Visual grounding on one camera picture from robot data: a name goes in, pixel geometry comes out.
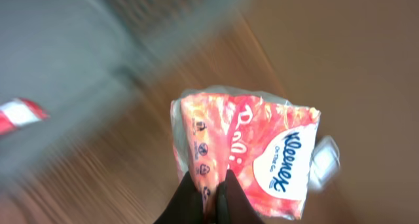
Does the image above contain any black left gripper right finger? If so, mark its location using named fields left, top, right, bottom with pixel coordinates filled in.
left=215, top=170, right=264, bottom=224

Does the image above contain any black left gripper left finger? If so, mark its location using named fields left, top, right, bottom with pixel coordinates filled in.
left=154, top=172, right=204, bottom=224

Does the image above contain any red Kleenex tissue pack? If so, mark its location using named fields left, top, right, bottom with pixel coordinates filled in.
left=170, top=86, right=321, bottom=219

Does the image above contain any grey plastic shopping basket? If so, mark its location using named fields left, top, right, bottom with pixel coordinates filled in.
left=1, top=0, right=249, bottom=183

